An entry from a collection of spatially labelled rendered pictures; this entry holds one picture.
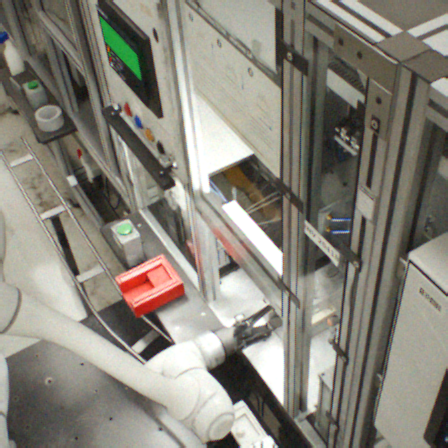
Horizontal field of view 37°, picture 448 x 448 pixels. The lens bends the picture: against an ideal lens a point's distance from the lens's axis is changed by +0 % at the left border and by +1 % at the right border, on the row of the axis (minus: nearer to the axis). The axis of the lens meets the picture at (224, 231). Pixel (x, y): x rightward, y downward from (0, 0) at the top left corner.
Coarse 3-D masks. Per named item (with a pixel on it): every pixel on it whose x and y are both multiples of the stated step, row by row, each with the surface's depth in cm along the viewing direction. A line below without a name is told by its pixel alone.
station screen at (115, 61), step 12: (108, 24) 145; (120, 36) 142; (108, 48) 154; (132, 48) 138; (108, 60) 158; (120, 60) 149; (120, 72) 153; (132, 72) 145; (132, 84) 149; (144, 96) 145
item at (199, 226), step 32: (160, 0) 123; (288, 0) 85; (288, 32) 88; (288, 64) 92; (288, 96) 95; (288, 128) 100; (288, 160) 104; (192, 192) 156; (192, 224) 168; (288, 224) 115; (288, 320) 137
